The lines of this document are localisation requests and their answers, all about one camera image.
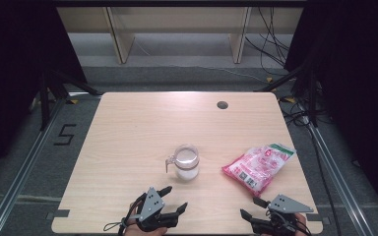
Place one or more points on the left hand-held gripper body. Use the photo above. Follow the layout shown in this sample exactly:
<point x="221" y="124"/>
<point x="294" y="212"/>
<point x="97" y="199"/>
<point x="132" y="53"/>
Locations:
<point x="152" y="209"/>

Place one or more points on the person's right hand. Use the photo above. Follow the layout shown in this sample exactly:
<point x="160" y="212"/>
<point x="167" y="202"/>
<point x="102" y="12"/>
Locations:
<point x="300" y="224"/>

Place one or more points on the black table bracket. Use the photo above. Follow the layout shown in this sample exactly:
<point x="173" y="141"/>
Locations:
<point x="60" y="213"/>
<point x="318" y="219"/>

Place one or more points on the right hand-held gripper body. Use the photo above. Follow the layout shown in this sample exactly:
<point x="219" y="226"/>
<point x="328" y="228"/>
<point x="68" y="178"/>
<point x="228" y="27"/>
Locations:
<point x="285" y="213"/>

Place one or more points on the black curtain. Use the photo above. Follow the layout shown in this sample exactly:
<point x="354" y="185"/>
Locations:
<point x="357" y="82"/>
<point x="16" y="72"/>

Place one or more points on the clear glass jar with lid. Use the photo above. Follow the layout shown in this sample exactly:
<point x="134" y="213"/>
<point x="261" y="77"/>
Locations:
<point x="186" y="162"/>

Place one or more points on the pink and white plastic bag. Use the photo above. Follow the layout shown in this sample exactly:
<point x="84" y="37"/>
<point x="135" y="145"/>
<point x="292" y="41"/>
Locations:
<point x="258" y="165"/>

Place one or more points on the person's left hand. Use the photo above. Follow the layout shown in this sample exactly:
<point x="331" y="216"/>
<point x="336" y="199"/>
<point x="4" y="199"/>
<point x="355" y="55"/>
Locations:
<point x="144" y="231"/>

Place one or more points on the yellow tape piece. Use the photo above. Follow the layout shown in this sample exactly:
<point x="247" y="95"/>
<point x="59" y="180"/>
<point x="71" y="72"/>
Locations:
<point x="74" y="102"/>
<point x="289" y="100"/>
<point x="269" y="79"/>

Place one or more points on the black metal stand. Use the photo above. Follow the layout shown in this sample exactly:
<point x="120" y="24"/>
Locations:
<point x="312" y="95"/>
<point x="46" y="98"/>

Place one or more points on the light wooden shelf unit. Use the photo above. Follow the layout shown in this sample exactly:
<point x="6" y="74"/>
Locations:
<point x="177" y="23"/>

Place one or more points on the metal floor rail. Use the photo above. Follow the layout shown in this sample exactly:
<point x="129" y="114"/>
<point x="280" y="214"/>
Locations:
<point x="19" y="173"/>
<point x="334" y="173"/>

